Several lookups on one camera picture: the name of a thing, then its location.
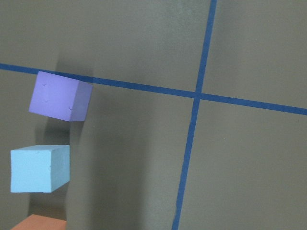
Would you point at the orange foam block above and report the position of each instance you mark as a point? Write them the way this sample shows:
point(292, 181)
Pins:
point(37, 222)

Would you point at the purple foam block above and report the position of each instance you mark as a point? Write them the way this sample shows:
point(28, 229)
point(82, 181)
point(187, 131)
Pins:
point(60, 97)

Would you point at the light blue foam block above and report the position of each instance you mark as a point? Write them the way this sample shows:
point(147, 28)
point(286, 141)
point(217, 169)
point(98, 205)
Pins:
point(40, 168)

